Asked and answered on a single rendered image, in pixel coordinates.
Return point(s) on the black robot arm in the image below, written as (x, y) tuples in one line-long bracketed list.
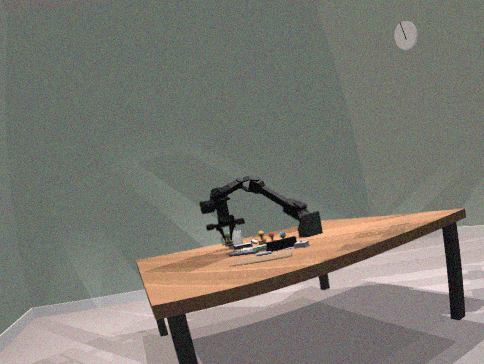
[(218, 197)]

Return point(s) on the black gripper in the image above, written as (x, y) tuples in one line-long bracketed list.
[(231, 228)]

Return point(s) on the grey cup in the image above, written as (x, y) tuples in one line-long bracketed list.
[(236, 237)]

